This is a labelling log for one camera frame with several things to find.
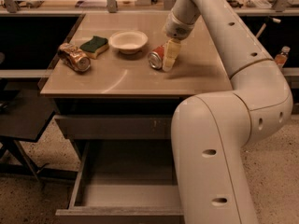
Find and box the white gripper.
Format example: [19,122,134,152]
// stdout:
[163,11,196,72]

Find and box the orange coke can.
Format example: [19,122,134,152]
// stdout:
[148,45,164,70]

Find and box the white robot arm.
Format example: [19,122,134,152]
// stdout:
[165,0,292,224]

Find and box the grey drawer cabinet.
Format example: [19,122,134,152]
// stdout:
[39,12,235,224]

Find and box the crushed brown soda can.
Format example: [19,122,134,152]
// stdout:
[57,43,91,73]

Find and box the closed top drawer front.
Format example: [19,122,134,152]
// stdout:
[54,115,171,140]

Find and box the open middle drawer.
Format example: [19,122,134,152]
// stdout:
[56,140,184,224]

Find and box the white paper bowl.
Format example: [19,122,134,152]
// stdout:
[108,31,149,54]

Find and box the green yellow sponge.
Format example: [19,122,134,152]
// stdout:
[80,35,109,59]

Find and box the plastic drink bottle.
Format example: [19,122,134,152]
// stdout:
[274,46,291,69]

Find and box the dark side table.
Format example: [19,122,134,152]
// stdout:
[0,51,78,185]

